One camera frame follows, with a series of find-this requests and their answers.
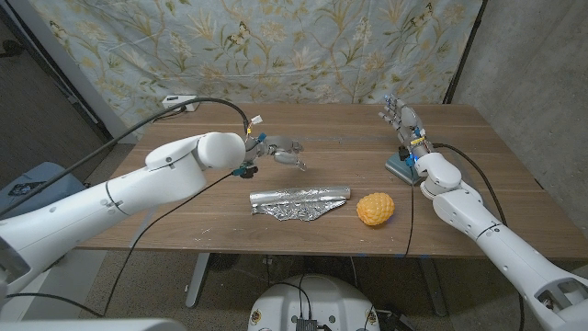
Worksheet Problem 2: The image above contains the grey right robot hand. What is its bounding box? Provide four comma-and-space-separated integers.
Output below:
378, 94, 433, 160

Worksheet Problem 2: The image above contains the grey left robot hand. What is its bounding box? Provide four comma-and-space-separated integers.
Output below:
249, 134, 307, 172

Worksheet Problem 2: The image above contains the aluminum foil roll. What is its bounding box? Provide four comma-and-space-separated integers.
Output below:
248, 185, 352, 223

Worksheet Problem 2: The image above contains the teal soap box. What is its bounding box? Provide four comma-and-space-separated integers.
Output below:
384, 153, 424, 187

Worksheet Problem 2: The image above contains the yellow bumpy ball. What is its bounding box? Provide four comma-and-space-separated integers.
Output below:
356, 191, 396, 227

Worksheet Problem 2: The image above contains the black backdrop pole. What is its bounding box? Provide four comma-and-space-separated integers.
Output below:
441, 0, 488, 105

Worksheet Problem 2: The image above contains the floral backdrop cloth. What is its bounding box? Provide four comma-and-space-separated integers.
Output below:
27, 0, 483, 139

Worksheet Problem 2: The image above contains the white power strip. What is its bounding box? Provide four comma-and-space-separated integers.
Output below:
161, 95, 200, 112

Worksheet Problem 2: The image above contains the white robot torso base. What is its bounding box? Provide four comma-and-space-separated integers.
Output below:
247, 274, 381, 331

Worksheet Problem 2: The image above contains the grey table leg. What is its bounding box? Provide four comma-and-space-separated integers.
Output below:
417, 257, 447, 317
186, 252, 211, 308

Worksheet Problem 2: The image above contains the blue stool with phone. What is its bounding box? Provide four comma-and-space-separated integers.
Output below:
0, 161, 73, 217

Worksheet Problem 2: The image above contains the white floor platform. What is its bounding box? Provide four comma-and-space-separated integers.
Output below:
17, 250, 109, 322

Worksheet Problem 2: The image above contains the white robot chest cover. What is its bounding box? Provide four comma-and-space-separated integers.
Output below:
0, 318, 187, 331

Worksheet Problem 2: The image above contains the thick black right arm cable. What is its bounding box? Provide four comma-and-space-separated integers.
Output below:
431, 143, 526, 331

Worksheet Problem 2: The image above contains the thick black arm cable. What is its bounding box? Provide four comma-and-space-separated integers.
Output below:
0, 97, 252, 218
431, 143, 526, 331

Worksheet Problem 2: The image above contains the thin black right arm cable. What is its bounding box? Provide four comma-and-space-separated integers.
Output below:
401, 177, 415, 258

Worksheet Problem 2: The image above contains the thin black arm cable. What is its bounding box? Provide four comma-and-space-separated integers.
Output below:
4, 172, 235, 318
401, 177, 415, 258

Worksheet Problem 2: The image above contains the black power strip cord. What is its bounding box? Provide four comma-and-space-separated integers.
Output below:
152, 108, 187, 124

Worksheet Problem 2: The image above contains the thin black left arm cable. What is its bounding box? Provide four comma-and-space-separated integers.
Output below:
4, 172, 235, 318

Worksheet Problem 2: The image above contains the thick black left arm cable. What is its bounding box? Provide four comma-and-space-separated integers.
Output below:
0, 97, 252, 218

